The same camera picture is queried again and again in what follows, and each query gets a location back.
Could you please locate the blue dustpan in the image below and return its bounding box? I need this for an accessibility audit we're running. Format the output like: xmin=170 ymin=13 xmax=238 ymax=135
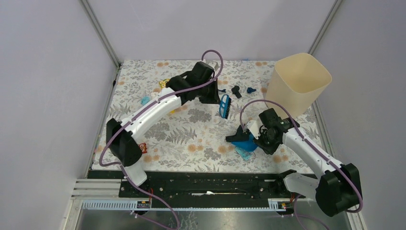
xmin=231 ymin=134 xmax=258 ymax=161

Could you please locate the blue hand brush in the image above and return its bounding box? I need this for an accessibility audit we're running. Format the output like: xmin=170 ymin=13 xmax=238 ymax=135
xmin=219 ymin=94 xmax=231 ymax=119

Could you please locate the small black paper scrap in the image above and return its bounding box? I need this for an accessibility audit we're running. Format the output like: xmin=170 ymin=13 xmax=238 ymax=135
xmin=231 ymin=85 xmax=242 ymax=99

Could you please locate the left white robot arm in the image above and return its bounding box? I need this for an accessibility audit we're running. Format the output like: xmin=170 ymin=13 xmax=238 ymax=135
xmin=106 ymin=61 xmax=220 ymax=197

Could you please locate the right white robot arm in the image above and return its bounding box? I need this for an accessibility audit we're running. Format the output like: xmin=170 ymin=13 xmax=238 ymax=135
xmin=226 ymin=109 xmax=362 ymax=217

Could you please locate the yellow toy block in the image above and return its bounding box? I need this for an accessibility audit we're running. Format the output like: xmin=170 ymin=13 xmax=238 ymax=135
xmin=159 ymin=79 xmax=169 ymax=89

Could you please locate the beige plastic waste bin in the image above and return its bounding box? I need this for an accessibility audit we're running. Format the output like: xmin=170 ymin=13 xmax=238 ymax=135
xmin=265 ymin=53 xmax=332 ymax=118

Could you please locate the red owl toy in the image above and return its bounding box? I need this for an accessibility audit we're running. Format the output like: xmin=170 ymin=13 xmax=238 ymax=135
xmin=138 ymin=143 xmax=147 ymax=154

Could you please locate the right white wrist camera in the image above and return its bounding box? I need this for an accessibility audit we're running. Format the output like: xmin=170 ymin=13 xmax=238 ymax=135
xmin=246 ymin=120 xmax=260 ymax=139

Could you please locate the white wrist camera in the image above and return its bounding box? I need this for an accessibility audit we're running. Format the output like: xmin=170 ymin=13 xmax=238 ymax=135
xmin=246 ymin=120 xmax=260 ymax=139
xmin=211 ymin=61 xmax=220 ymax=72

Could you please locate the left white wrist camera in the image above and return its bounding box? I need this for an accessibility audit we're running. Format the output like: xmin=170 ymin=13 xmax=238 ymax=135
xmin=211 ymin=61 xmax=220 ymax=72

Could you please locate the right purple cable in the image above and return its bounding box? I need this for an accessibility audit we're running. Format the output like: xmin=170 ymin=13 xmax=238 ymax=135
xmin=239 ymin=99 xmax=364 ymax=230

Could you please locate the purple cable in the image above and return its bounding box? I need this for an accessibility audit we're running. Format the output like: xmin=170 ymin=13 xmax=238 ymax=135
xmin=239 ymin=99 xmax=364 ymax=230
xmin=99 ymin=49 xmax=224 ymax=230

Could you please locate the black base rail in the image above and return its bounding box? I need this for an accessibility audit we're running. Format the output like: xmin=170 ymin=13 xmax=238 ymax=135
xmin=119 ymin=170 xmax=318 ymax=209

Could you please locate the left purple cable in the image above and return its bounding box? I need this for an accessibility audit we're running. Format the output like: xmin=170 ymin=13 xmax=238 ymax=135
xmin=99 ymin=49 xmax=224 ymax=230

